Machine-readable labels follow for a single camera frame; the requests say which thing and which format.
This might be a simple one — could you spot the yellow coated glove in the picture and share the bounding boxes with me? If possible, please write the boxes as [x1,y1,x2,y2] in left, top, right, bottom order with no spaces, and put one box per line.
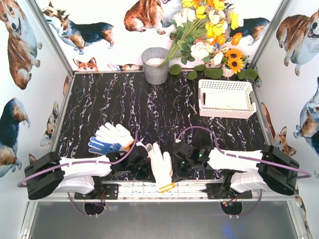
[149,142,174,193]

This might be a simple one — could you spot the white glove orange cuff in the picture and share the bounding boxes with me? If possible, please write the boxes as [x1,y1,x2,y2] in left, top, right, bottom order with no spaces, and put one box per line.
[96,122,134,151]

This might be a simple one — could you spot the blue dotted glove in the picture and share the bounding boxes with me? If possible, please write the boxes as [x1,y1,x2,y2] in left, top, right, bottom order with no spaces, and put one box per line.
[88,137,124,155]

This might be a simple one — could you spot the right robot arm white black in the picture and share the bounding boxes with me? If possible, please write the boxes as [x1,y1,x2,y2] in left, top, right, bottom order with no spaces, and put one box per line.
[172,142,300,196]

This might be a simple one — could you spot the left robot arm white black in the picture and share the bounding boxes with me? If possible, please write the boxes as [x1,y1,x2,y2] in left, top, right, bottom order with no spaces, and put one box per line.
[24,143,153,200]

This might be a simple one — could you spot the white perforated storage basket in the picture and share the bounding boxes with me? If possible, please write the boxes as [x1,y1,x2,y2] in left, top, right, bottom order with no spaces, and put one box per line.
[198,79,257,119]

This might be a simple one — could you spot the grey metal bucket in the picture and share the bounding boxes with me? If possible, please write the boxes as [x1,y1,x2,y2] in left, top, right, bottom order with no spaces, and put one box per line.
[141,47,169,85]

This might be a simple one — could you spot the artificial flower bouquet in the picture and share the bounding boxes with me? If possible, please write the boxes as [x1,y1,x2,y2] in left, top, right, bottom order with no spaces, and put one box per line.
[160,0,267,80]

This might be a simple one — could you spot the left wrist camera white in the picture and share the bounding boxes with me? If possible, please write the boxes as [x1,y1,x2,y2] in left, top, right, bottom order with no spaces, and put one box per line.
[136,141,153,157]

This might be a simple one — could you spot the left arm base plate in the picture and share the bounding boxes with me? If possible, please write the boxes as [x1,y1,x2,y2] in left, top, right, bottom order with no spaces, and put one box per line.
[74,183,119,200]

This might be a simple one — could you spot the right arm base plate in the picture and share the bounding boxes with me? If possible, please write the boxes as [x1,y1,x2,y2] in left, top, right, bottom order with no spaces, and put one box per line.
[202,183,253,199]

